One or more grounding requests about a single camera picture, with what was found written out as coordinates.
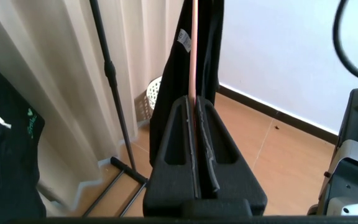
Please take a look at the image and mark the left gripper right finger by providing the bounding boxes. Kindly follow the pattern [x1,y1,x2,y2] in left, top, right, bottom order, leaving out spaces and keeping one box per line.
[195,95,269,218]

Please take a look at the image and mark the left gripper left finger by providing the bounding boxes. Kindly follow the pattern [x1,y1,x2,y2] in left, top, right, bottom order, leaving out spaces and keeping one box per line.
[142,95,199,218]

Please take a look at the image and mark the black garment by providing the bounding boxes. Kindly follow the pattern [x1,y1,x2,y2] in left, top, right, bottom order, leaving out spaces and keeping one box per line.
[149,0,225,167]

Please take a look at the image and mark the pink clothes hanger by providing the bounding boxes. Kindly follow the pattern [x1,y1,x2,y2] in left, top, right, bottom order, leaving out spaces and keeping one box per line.
[187,0,200,108]

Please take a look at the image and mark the black drawstring shorts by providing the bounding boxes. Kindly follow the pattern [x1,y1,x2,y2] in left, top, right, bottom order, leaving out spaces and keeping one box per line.
[0,49,47,218]

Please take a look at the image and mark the white laundry basket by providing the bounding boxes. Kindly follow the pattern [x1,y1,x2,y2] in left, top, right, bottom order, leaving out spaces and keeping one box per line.
[146,76,163,111]

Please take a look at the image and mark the black clothes rack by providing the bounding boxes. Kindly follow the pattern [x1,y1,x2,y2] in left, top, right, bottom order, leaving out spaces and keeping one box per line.
[82,0,149,218]

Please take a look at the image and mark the black cable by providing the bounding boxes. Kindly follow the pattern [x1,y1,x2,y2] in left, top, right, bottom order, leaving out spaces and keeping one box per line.
[333,0,358,87]

